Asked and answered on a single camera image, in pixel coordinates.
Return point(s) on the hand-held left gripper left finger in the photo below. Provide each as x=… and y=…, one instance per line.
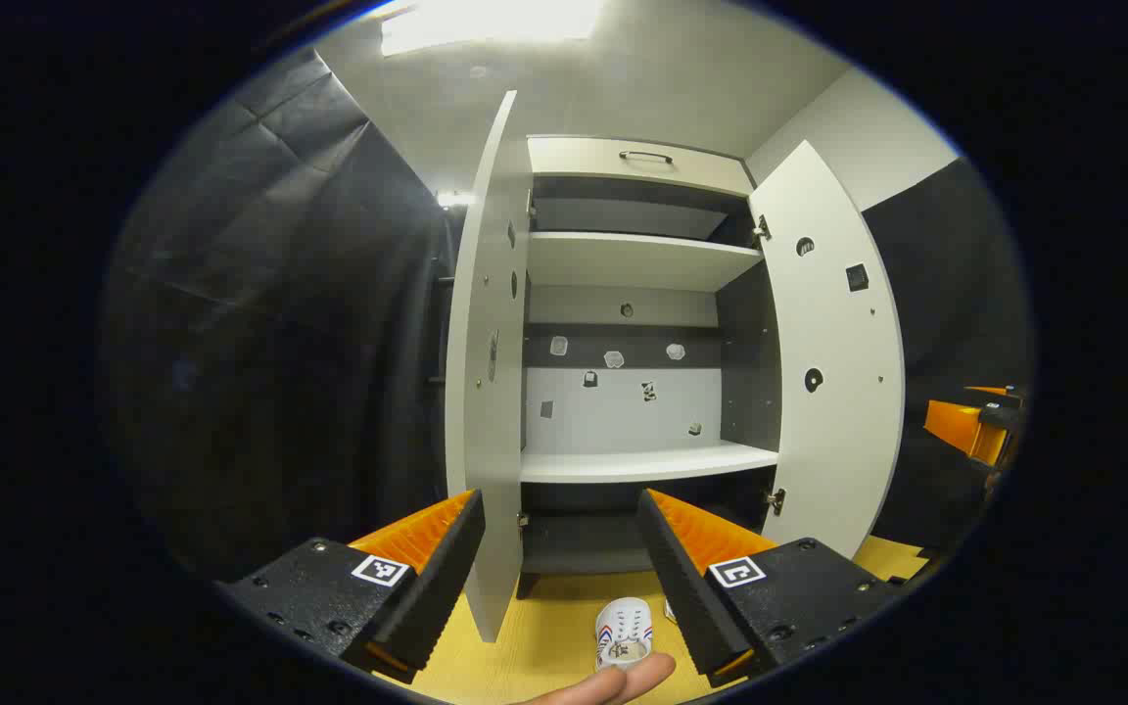
x=437, y=587

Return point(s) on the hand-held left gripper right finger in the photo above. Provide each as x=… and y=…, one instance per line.
x=681, y=587

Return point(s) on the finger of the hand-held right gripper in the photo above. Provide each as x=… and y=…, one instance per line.
x=956, y=431
x=1000, y=394

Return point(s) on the white cabinet door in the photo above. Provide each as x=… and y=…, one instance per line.
x=486, y=392
x=838, y=441

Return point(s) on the white and grey shoe cabinet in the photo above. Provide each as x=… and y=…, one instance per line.
x=623, y=264

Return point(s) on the beige cabinet drawer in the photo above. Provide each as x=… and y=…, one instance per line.
x=623, y=164

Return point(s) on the black backdrop stand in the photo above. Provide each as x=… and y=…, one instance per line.
x=443, y=323

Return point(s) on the small ceiling light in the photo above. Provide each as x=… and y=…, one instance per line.
x=454, y=198

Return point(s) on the ceiling light panel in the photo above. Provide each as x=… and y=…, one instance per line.
x=486, y=22

